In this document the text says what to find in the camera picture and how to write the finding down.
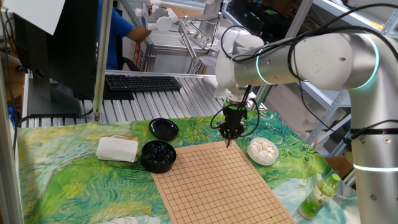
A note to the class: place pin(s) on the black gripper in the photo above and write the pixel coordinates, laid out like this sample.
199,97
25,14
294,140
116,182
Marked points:
234,121

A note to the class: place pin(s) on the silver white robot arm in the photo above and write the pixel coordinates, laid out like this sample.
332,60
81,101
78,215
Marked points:
326,62

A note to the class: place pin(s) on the bare forearm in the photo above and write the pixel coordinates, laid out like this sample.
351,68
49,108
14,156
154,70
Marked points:
136,34

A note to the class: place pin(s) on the tan go board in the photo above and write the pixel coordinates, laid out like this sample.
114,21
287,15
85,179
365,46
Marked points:
217,193

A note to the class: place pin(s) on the brown board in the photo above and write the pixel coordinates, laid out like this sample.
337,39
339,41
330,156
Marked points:
186,12

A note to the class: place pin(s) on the white bowl of white stones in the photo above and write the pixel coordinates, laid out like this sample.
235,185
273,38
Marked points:
262,151

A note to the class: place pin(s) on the white foam blocks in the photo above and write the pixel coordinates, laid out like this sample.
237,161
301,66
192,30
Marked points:
289,115

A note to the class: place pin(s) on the black bowl lid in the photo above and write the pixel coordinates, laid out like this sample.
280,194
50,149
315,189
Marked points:
163,128

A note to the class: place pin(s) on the black bowl of black stones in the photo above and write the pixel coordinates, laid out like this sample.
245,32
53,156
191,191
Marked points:
158,155

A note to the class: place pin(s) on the aluminium workbench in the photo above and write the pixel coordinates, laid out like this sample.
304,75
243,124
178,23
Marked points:
169,60

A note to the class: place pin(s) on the grey metal shelf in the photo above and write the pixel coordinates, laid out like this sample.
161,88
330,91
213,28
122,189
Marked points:
323,97

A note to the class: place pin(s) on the black keyboard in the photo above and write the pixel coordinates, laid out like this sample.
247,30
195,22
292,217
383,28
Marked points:
143,82

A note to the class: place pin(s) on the green tea bottle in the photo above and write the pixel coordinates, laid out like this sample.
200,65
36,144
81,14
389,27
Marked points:
317,199

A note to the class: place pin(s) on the cardboard box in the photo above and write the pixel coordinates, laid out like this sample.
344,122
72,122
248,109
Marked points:
337,165

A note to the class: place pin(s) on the black desk mat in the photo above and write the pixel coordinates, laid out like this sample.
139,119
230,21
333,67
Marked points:
118,95

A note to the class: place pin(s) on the red white sign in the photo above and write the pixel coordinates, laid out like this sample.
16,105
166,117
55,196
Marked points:
136,53

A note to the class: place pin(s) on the white haptic control device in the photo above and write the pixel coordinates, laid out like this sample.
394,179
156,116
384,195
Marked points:
164,21

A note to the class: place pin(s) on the black office chair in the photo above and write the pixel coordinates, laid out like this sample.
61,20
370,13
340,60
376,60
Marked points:
119,59

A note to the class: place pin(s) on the person in blue shirt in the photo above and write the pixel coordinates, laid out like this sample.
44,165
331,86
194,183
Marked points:
109,34

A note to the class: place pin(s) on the painted landscape tablecloth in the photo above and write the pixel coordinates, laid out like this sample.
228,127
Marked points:
77,186

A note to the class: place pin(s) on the black monitor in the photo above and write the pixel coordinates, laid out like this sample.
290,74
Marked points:
71,46

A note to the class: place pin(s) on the white paper sheet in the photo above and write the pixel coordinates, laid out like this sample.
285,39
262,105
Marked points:
34,14

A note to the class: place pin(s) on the aluminium frame post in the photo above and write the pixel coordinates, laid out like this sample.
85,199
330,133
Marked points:
7,171
298,18
102,62

